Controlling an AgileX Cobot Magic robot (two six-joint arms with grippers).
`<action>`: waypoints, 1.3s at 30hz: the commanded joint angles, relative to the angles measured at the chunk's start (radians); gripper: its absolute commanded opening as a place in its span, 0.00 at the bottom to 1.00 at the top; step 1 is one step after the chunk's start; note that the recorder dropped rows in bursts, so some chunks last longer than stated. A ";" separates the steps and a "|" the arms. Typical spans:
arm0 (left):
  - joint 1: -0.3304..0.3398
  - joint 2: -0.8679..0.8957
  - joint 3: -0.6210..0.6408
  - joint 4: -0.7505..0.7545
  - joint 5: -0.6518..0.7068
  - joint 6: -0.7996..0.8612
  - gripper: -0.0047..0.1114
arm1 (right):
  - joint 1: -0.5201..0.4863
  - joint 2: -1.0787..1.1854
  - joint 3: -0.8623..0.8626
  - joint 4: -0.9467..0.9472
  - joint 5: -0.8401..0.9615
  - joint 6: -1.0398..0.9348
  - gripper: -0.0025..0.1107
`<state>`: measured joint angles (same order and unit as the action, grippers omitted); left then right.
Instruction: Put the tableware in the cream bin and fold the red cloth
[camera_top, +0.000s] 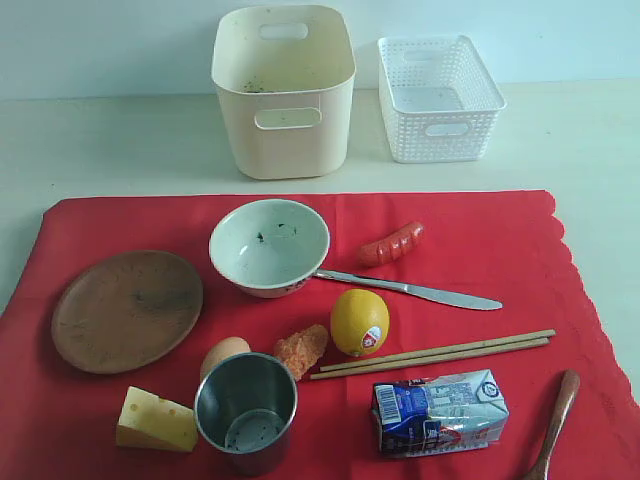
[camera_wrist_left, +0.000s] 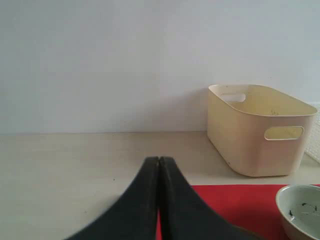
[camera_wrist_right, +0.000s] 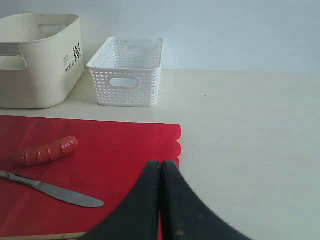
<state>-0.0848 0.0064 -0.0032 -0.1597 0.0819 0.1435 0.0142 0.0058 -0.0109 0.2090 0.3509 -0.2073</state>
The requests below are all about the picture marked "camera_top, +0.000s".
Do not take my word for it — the cream plastic bin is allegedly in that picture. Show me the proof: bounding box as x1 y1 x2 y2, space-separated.
211 5 356 180

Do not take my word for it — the stainless steel cup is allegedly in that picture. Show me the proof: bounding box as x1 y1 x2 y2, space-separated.
194 352 298 477

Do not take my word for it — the red toy sausage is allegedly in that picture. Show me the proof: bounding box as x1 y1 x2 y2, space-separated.
357 221 425 267

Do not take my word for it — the red tablecloth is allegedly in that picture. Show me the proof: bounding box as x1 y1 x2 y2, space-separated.
1 191 639 479

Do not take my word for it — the wooden chopstick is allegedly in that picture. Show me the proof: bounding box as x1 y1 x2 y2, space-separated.
320 329 556 374
310 337 550 380

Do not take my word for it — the yellow toy cheese wedge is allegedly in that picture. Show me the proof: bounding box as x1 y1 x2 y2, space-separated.
115 386 199 453

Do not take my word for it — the blue white milk carton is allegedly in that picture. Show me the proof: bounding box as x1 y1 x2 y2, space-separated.
371 369 509 458

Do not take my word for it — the silver table knife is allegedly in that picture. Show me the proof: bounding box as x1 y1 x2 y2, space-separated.
314 269 503 311

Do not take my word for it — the lower wooden chopstick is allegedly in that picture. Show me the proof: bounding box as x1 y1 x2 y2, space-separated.
310 337 550 380

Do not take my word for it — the white perforated plastic basket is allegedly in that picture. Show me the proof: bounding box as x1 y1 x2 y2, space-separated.
377 35 506 164

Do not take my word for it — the brown egg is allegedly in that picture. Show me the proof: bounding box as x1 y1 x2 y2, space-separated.
199 336 251 380

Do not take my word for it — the yellow lemon with sticker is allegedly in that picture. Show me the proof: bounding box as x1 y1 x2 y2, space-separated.
330 288 390 357

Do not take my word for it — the white ceramic bowl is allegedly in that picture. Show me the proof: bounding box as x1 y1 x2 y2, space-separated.
209 198 330 299

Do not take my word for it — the brown wooden spoon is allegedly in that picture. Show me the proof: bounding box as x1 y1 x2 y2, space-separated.
523 369 581 480

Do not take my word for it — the brown wooden plate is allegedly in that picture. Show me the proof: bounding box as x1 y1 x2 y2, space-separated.
51 250 203 375

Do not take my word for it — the orange fried chicken piece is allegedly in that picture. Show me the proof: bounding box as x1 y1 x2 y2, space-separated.
274 324 329 381

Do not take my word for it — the upper wooden chopstick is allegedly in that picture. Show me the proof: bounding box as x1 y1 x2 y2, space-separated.
320 329 556 374

